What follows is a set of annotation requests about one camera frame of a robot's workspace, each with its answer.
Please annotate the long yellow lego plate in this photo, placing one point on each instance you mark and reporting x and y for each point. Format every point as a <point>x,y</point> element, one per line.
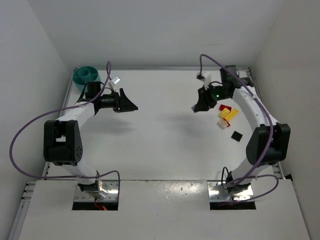
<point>231,115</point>

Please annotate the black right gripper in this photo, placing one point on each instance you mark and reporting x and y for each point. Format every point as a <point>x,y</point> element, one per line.
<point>206,97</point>

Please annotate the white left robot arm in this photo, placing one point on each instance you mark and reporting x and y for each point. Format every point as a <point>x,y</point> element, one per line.
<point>62,142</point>

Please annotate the white lego brick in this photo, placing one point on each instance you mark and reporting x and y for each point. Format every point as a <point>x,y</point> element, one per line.
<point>223,124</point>

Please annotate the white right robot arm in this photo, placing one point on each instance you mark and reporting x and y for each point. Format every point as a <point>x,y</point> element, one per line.
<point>269,141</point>

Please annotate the purple lego brick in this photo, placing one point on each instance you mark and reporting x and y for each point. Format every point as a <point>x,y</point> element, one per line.
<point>192,108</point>

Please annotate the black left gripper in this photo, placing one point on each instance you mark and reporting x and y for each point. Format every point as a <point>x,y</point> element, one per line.
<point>118,101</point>

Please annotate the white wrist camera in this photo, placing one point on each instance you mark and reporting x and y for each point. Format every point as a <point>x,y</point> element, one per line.
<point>113,82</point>
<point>205,77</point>

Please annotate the red lego plate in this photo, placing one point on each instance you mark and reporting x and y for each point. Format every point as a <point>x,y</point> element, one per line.
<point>222,107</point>

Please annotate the small yellow lego plate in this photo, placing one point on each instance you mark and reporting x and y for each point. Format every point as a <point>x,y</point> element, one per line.
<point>224,113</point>

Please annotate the teal divided round container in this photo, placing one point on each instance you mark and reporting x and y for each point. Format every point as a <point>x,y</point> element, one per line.
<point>85,74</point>

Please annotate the black lego plate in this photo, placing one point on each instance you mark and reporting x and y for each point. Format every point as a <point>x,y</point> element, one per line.
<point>236,136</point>

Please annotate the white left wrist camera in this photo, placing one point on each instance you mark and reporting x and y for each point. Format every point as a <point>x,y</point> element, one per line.
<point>113,82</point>

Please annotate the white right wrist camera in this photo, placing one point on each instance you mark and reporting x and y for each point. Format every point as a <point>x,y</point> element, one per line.
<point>205,77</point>

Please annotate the white front cover board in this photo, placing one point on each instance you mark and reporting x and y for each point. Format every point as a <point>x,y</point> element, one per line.
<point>161,210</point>

